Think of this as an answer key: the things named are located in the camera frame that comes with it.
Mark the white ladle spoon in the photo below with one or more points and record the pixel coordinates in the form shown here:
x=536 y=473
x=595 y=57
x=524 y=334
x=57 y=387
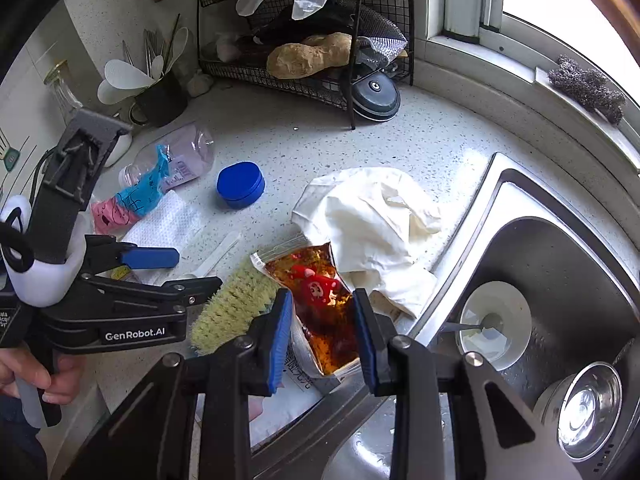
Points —
x=177 y=47

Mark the garlic bulb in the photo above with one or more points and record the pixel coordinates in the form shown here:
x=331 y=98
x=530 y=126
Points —
x=200 y=85

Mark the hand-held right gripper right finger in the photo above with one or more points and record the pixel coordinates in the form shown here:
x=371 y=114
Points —
x=364 y=345

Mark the white bowl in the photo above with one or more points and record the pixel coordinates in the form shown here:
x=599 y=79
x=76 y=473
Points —
x=510 y=310

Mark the white window frame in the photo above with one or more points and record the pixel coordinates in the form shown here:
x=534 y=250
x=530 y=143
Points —
x=465 y=0

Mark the white rice paddle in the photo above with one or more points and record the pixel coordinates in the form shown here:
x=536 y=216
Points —
x=125 y=75

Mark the bundle of metal chopsticks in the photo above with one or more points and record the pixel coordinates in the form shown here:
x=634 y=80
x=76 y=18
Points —
x=150 y=50

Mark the stainless steel bowl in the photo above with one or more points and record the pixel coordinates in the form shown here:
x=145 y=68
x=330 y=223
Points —
x=585 y=410

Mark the steel wool pad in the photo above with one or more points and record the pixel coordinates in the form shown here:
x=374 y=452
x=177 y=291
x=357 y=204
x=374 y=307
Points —
x=585 y=87

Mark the bristle scrub brush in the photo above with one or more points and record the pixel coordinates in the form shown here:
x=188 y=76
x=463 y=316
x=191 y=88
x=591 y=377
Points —
x=225 y=310

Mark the blue round lid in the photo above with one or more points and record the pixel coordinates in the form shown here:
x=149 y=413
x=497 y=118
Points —
x=240 y=185

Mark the dark round lid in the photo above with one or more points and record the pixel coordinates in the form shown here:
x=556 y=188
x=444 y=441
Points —
x=375 y=95

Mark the stainless steel sink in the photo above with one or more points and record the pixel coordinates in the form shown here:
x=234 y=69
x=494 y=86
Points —
x=550 y=260

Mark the person's left hand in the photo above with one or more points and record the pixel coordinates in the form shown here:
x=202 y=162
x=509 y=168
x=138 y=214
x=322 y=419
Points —
x=70 y=377

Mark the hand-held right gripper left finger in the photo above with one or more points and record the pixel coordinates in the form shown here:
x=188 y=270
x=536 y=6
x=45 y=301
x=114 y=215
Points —
x=280 y=345

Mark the silver mesh scourer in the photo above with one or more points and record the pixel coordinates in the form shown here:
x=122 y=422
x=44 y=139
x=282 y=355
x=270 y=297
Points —
x=380 y=35

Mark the glass bottle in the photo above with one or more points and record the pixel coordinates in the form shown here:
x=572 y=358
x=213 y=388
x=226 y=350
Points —
x=62 y=92

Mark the white printed packet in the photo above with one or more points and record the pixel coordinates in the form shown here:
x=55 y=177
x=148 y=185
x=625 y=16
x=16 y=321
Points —
x=300 y=395

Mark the black utensil cup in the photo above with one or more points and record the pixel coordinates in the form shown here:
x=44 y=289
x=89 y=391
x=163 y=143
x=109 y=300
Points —
x=160 y=102

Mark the cream cloth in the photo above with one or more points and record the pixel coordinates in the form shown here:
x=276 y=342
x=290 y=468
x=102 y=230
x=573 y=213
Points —
x=370 y=220

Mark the metal spoon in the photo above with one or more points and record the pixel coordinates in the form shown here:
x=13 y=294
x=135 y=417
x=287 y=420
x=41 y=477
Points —
x=480 y=327

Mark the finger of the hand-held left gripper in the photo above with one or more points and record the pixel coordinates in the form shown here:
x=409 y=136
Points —
x=150 y=258
x=200 y=291

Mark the dark bag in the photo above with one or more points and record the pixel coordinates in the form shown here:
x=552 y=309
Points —
x=320 y=22

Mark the blue wrapper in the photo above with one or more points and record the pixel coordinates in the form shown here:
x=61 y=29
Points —
x=190 y=155

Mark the white paper towel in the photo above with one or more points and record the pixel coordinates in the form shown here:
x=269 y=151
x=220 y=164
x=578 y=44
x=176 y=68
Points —
x=160 y=225

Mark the red sauce packet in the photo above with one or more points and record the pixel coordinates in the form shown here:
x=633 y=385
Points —
x=320 y=305

